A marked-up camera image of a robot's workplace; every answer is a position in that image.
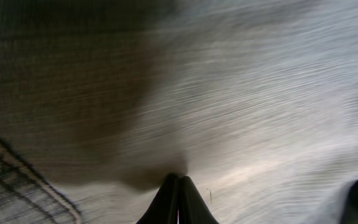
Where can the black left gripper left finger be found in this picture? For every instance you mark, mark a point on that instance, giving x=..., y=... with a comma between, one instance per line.
x=164, y=206

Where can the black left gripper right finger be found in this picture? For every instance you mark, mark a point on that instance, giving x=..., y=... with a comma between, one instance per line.
x=191, y=206

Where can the light blue denim shorts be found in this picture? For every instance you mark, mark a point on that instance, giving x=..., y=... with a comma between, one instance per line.
x=256, y=101

